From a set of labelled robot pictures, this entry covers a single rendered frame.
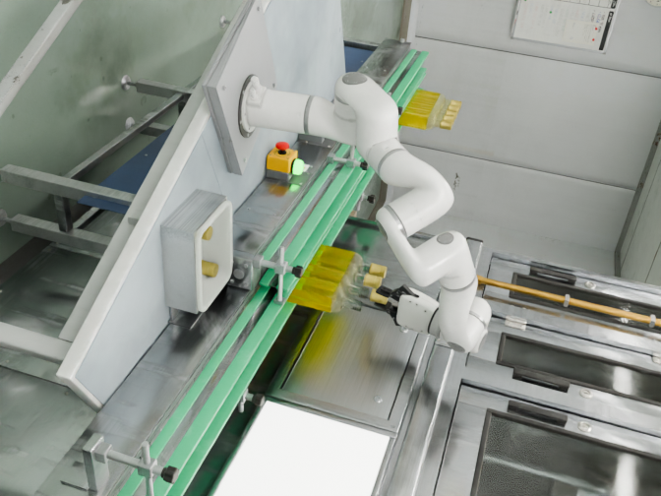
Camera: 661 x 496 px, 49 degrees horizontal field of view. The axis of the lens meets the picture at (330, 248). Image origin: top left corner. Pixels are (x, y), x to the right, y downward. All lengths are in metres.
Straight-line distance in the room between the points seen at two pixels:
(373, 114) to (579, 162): 6.54
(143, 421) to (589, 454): 1.06
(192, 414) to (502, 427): 0.79
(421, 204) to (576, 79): 6.23
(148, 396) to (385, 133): 0.76
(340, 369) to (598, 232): 6.73
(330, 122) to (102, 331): 0.71
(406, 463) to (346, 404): 0.21
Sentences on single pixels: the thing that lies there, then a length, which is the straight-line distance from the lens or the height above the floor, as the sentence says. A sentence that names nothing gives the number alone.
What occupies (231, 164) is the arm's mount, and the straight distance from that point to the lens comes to 1.84.
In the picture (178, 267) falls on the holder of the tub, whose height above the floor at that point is 0.79.
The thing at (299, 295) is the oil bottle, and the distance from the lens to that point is 1.92.
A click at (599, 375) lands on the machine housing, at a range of 2.16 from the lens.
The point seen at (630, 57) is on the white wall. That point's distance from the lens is 7.69.
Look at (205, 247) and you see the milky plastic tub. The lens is 1.77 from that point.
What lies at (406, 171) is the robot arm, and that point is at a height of 1.22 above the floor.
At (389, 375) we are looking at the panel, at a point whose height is 1.25.
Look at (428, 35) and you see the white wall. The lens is 7.76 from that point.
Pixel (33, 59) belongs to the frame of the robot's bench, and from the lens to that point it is 2.08.
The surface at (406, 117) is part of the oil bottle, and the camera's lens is 2.96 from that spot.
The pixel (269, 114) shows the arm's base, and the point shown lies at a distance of 1.78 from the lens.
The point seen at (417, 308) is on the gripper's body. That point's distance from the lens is 1.88.
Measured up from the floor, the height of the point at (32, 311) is 0.26.
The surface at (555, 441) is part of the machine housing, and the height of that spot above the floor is 1.69.
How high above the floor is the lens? 1.44
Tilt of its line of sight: 12 degrees down
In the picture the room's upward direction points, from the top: 104 degrees clockwise
